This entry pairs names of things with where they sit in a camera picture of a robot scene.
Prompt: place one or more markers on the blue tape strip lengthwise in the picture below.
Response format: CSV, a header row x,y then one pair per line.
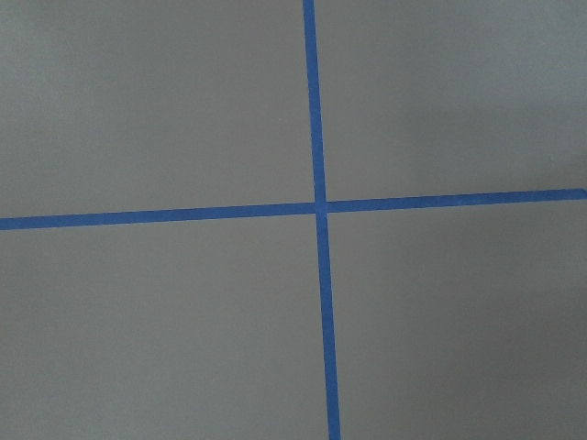
x,y
321,216

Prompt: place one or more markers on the blue tape strip crosswise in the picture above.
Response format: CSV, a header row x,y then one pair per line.
x,y
284,209

